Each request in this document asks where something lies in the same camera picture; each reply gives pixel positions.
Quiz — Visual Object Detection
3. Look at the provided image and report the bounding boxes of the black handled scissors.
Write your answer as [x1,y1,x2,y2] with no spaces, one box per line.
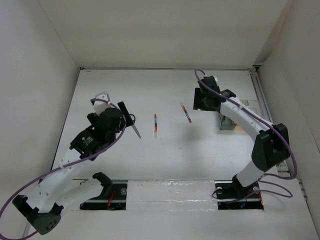
[129,113,141,139]

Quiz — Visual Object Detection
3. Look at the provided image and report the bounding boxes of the red pen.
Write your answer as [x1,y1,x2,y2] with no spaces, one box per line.
[180,102,192,123]

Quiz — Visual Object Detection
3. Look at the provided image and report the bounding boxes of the orange pen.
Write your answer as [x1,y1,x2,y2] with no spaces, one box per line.
[154,113,158,138]

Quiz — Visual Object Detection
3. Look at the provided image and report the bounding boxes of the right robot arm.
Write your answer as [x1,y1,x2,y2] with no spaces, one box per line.
[194,76,293,199]

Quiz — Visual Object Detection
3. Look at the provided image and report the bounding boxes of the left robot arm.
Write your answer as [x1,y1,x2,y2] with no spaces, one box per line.
[12,98,135,235]

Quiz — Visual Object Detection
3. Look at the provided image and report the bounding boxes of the smoky grey organizer bin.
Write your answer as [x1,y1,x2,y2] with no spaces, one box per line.
[219,113,237,131]

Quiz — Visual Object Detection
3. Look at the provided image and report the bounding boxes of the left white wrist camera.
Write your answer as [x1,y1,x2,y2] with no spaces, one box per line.
[90,91,112,116]

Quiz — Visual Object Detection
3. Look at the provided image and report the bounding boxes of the aluminium rail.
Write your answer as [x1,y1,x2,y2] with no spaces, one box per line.
[248,67,273,122]

